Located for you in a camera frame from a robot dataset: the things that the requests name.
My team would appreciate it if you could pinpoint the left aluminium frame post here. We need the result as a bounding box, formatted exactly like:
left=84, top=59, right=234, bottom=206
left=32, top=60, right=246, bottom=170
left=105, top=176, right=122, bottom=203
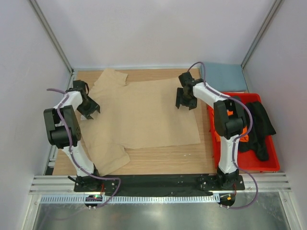
left=28, top=0, right=74, bottom=75

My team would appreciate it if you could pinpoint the beige t shirt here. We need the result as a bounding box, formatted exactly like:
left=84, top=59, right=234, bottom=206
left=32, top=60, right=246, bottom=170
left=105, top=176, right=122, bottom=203
left=80, top=69, right=201, bottom=176

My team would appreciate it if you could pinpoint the folded blue t shirt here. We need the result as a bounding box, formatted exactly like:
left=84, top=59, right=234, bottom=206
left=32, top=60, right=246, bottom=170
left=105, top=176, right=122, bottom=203
left=200, top=62, right=248, bottom=92

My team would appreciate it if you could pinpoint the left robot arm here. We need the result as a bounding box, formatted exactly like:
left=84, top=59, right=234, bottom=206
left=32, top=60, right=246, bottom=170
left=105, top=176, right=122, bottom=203
left=43, top=80, right=102, bottom=192

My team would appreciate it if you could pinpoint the aluminium frame post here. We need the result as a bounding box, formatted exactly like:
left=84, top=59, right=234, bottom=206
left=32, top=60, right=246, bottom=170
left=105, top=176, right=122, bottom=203
left=28, top=0, right=74, bottom=75
left=241, top=0, right=284, bottom=69

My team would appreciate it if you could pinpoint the aluminium front rail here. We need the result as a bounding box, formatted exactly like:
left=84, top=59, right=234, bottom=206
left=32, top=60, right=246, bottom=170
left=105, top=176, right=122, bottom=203
left=29, top=172, right=292, bottom=195

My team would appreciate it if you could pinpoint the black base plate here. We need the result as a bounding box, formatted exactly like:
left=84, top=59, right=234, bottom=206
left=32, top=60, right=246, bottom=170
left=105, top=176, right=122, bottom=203
left=68, top=174, right=245, bottom=197

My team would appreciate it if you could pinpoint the red plastic bin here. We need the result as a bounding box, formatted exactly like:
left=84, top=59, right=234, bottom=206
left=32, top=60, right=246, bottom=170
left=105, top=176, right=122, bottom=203
left=207, top=92, right=281, bottom=172

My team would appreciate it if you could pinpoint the orange t shirt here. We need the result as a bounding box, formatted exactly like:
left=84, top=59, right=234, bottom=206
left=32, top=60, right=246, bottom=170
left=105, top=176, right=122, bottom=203
left=209, top=108, right=249, bottom=142

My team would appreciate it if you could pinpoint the black t shirt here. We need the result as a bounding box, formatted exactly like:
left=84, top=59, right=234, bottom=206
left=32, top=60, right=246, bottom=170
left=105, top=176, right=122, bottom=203
left=238, top=101, right=276, bottom=161

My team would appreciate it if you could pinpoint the right aluminium frame post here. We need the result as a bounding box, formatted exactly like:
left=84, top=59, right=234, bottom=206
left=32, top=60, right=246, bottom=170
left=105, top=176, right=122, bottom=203
left=241, top=0, right=284, bottom=69

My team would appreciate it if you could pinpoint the slotted cable duct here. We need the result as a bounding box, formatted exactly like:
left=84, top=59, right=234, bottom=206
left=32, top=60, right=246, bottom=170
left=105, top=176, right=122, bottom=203
left=40, top=194, right=220, bottom=204

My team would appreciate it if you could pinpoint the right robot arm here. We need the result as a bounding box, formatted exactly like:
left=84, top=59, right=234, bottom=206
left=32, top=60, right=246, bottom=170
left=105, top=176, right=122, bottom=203
left=176, top=72, right=247, bottom=190

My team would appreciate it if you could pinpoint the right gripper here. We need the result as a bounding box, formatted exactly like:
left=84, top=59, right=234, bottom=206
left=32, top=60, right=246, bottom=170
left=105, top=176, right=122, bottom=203
left=176, top=88, right=197, bottom=110

